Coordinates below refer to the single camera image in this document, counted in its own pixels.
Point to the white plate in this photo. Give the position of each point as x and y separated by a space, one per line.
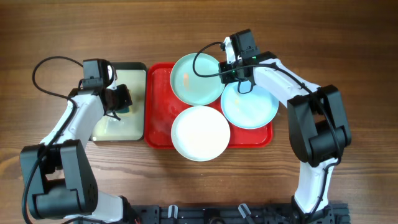
200 133

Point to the red plastic tray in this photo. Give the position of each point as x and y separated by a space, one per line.
162 107

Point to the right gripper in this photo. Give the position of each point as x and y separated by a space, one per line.
225 78

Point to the black rectangular water tray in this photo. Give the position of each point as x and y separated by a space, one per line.
131 125

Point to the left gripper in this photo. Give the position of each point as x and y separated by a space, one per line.
121 96

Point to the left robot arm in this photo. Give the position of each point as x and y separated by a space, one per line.
58 180

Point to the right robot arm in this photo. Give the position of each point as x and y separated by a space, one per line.
318 126

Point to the light blue plate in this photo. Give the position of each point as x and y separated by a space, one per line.
250 110

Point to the green and yellow sponge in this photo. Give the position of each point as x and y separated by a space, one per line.
124 110

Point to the light green plate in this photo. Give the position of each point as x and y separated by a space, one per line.
189 87

